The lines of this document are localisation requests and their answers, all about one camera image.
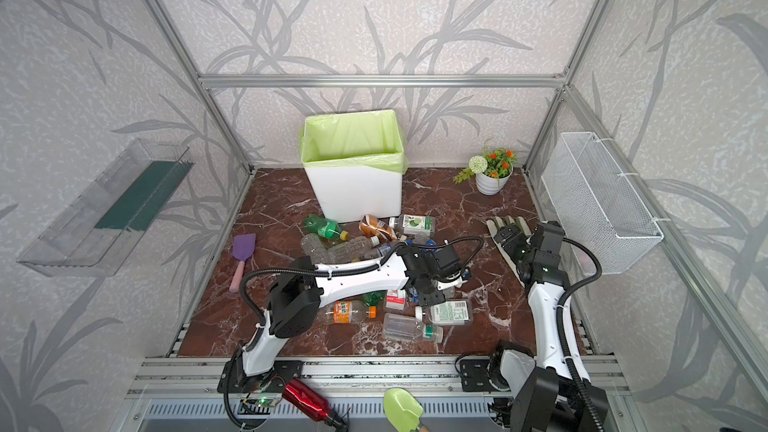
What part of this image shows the square bottle green label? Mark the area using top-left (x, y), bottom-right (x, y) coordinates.
top-left (414, 300), bottom-right (473, 326)

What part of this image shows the clear bottle green cap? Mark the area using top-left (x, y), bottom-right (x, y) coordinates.
top-left (383, 313), bottom-right (444, 343)

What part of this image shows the clear crushed bottle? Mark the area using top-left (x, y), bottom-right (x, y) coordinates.
top-left (301, 233), bottom-right (331, 265)

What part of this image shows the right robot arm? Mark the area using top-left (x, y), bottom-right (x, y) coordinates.
top-left (486, 217), bottom-right (609, 431)

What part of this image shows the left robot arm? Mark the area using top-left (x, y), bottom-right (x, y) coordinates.
top-left (217, 242), bottom-right (471, 394)

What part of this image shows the white bin with green liner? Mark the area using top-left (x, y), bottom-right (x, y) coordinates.
top-left (299, 110), bottom-right (408, 223)

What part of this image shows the pink guava label bottle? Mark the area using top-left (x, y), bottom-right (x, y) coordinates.
top-left (384, 290), bottom-right (407, 311)

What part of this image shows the clear bottle lime label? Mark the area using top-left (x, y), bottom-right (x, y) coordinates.
top-left (389, 214), bottom-right (436, 237)

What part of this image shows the clear bottle blue label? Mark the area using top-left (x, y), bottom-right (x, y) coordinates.
top-left (361, 242), bottom-right (404, 263)

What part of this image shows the dark green bottle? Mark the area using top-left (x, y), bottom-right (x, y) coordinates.
top-left (361, 291), bottom-right (387, 307)

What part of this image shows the clear bottle white cap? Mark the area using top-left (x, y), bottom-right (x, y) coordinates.
top-left (328, 236), bottom-right (380, 264)

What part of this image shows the white pot with flowers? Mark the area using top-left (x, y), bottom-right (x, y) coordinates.
top-left (453, 148), bottom-right (517, 196)

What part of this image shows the orange label bottle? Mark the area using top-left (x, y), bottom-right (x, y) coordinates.
top-left (316, 300), bottom-right (377, 325)

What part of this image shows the green bottle yellow cap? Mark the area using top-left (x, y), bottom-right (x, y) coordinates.
top-left (302, 214), bottom-right (349, 241)

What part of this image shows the green plastic trowel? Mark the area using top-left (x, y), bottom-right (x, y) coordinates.
top-left (383, 388), bottom-right (429, 432)

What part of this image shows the red metal bottle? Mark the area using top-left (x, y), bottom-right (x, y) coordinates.
top-left (282, 379), bottom-right (349, 432)

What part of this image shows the purple spatula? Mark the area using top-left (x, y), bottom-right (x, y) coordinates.
top-left (229, 233), bottom-right (256, 293)

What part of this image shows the white wire mesh basket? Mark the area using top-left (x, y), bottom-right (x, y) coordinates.
top-left (542, 132), bottom-right (664, 275)

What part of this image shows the clear plastic wall shelf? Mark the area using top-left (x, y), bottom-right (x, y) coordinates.
top-left (17, 139), bottom-right (194, 277)

